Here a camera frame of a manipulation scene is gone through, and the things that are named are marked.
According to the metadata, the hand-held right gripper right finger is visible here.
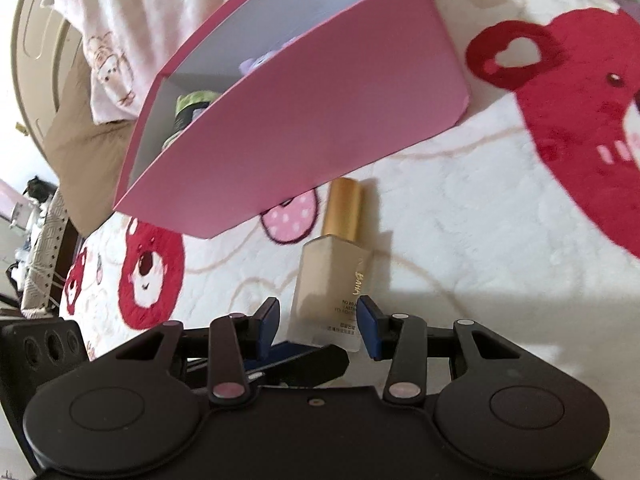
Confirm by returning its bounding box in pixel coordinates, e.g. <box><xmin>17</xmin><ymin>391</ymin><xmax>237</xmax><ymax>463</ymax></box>
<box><xmin>359</xmin><ymin>295</ymin><xmax>546</xmax><ymax>403</ymax></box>

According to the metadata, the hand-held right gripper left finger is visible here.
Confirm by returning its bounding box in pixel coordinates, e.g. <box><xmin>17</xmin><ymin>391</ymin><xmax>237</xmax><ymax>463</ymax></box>
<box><xmin>97</xmin><ymin>296</ymin><xmax>281</xmax><ymax>406</ymax></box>

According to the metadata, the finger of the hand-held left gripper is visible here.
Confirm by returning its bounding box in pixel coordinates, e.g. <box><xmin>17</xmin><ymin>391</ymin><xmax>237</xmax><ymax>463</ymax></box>
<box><xmin>247</xmin><ymin>342</ymin><xmax>351</xmax><ymax>390</ymax></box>

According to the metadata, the beige foundation bottle gold cap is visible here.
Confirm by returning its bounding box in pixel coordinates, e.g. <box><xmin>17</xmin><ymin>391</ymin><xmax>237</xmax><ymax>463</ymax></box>
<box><xmin>286</xmin><ymin>177</ymin><xmax>373</xmax><ymax>353</ymax></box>

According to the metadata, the pink cardboard box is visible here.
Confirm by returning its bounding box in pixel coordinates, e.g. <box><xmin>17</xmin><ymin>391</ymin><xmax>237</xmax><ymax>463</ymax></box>
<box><xmin>112</xmin><ymin>0</ymin><xmax>472</xmax><ymax>240</ymax></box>

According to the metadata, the green yarn ball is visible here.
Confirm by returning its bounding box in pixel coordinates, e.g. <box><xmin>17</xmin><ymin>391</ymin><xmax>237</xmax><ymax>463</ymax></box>
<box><xmin>161</xmin><ymin>90</ymin><xmax>221</xmax><ymax>148</ymax></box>

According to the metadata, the white woven basket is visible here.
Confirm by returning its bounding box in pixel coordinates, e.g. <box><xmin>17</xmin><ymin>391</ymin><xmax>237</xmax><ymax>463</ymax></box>
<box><xmin>20</xmin><ymin>192</ymin><xmax>68</xmax><ymax>318</ymax></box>

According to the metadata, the small black object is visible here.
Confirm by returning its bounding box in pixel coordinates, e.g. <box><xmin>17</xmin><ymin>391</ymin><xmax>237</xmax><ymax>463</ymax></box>
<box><xmin>22</xmin><ymin>176</ymin><xmax>58</xmax><ymax>201</ymax></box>

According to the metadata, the brown cushion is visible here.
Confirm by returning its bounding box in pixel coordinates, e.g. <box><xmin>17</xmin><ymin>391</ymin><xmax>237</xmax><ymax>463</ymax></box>
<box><xmin>42</xmin><ymin>50</ymin><xmax>151</xmax><ymax>236</ymax></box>

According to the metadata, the purple plush toy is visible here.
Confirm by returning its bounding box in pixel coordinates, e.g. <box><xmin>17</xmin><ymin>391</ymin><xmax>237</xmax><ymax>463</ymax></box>
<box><xmin>239</xmin><ymin>42</ymin><xmax>291</xmax><ymax>77</ymax></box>

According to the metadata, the beige bed headboard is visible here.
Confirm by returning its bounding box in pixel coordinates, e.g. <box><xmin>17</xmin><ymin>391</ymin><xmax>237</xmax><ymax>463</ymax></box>
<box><xmin>12</xmin><ymin>0</ymin><xmax>88</xmax><ymax>161</ymax></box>

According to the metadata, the pink printed pillow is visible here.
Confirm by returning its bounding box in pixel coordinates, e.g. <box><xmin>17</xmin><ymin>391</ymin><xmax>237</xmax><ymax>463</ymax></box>
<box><xmin>42</xmin><ymin>0</ymin><xmax>568</xmax><ymax>126</ymax></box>

